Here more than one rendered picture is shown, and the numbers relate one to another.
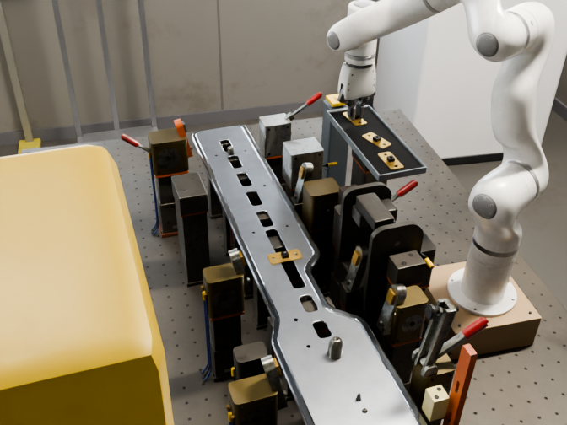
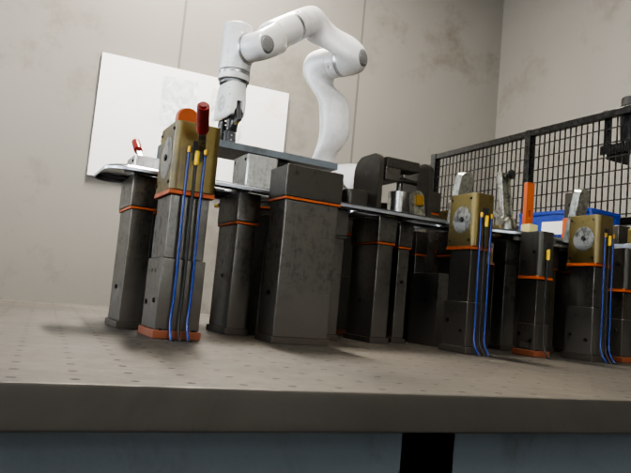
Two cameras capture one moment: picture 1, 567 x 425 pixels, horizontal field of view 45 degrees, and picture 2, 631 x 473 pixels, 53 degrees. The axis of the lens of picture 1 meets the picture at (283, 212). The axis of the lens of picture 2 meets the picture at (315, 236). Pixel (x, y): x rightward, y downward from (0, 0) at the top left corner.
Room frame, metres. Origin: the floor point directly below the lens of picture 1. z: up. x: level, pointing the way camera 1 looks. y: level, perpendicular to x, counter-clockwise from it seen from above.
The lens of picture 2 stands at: (1.74, 1.48, 0.79)
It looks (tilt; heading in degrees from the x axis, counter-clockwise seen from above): 6 degrees up; 262
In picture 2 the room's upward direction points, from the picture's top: 5 degrees clockwise
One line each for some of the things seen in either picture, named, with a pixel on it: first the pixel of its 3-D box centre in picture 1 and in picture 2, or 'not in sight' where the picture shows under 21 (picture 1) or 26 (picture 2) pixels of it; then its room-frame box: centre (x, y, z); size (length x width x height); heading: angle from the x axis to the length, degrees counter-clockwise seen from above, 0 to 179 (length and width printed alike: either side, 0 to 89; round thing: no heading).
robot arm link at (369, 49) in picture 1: (361, 28); (238, 49); (1.76, -0.20, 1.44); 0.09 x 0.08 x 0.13; 134
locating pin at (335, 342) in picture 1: (335, 348); (507, 229); (1.00, -0.12, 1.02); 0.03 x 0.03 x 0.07
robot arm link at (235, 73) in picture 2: (360, 56); (233, 78); (1.77, -0.20, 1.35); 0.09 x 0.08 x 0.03; 116
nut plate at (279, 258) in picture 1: (284, 255); not in sight; (1.32, -0.01, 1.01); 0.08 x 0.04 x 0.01; 109
